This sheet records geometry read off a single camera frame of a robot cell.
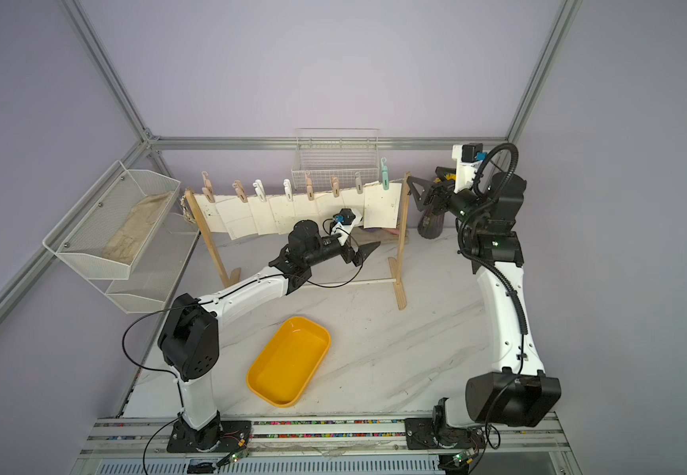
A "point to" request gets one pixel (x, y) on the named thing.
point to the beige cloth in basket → (124, 243)
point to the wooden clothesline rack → (397, 272)
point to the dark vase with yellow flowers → (431, 224)
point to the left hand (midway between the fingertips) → (367, 231)
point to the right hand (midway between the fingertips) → (424, 180)
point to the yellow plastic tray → (290, 360)
